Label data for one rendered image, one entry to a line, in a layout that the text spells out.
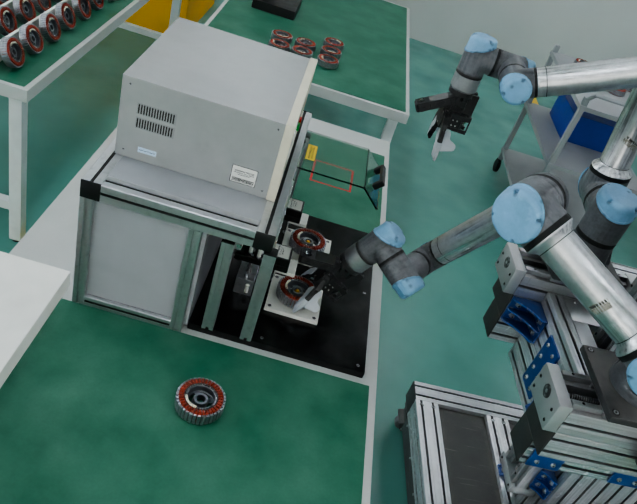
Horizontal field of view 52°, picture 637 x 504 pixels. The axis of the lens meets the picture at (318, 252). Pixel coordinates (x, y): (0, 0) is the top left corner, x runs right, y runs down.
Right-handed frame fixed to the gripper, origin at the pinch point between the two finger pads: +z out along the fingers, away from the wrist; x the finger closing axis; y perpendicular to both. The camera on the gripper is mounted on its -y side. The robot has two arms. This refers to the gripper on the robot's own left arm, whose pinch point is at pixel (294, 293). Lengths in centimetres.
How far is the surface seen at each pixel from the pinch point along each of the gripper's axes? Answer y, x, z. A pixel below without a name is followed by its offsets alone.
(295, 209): -11.9, 21.4, -8.1
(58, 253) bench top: -53, -6, 36
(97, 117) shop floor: -70, 197, 132
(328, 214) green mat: 7, 51, 1
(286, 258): -11.0, -2.6, -8.6
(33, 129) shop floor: -90, 165, 143
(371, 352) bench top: 23.3, -9.6, -8.6
